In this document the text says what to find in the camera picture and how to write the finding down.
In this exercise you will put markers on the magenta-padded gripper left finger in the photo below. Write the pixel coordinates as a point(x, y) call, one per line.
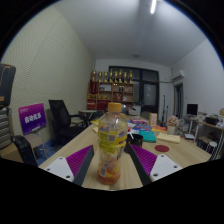
point(78, 161)

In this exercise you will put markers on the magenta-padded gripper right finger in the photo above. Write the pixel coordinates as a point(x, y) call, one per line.
point(146, 160)

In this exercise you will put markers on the clear orange-capped drink bottle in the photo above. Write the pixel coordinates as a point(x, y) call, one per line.
point(111, 146)

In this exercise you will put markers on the flat round red coaster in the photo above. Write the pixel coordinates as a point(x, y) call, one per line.
point(162, 148)

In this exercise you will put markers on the teal book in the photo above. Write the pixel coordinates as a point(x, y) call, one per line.
point(147, 136)

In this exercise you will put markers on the red lollipop with white stick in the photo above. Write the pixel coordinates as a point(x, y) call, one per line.
point(131, 135)

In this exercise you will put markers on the yellow paper envelope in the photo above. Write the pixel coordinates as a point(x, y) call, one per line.
point(168, 137)

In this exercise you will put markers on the blue book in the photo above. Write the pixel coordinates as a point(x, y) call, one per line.
point(142, 128)

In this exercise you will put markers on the orange book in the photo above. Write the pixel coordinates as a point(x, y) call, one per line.
point(159, 128)

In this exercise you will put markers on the orange carton box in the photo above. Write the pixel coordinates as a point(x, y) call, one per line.
point(152, 119)

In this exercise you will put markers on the purple sign board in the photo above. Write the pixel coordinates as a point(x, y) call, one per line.
point(32, 117)

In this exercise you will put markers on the black framed glass door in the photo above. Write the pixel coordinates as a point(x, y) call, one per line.
point(149, 93)

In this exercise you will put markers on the white round stool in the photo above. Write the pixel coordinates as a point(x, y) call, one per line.
point(211, 144)

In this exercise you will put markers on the computer monitor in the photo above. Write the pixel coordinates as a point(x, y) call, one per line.
point(192, 109)

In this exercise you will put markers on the wooden side desk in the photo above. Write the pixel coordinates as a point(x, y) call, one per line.
point(213, 127)

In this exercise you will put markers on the wooden shelf unit with trophies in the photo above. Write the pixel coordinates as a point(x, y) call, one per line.
point(110, 91)

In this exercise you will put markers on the white air conditioner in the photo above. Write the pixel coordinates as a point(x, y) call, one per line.
point(178, 75)

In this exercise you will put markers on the black grey office chair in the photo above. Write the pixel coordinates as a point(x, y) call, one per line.
point(6, 83)

